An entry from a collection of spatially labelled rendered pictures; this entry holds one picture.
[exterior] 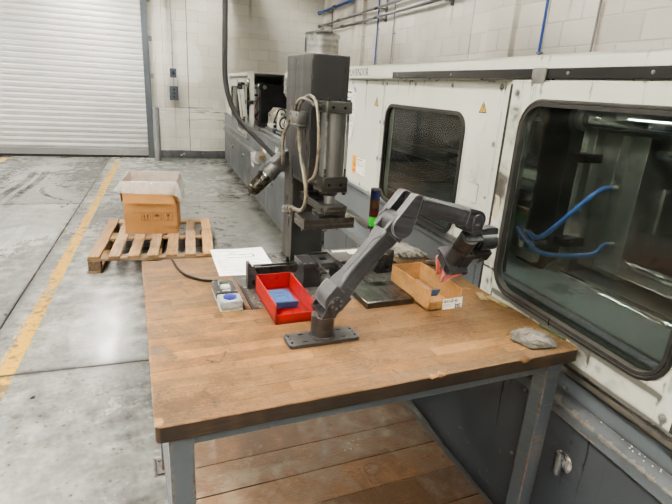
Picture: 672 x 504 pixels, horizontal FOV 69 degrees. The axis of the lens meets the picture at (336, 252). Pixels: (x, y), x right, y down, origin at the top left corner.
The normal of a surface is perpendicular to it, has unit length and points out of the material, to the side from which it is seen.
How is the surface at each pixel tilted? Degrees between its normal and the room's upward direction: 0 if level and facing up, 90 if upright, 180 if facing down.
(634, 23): 90
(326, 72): 90
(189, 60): 90
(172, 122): 90
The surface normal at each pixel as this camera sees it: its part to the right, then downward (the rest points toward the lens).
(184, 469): 0.37, 0.32
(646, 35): -0.95, 0.05
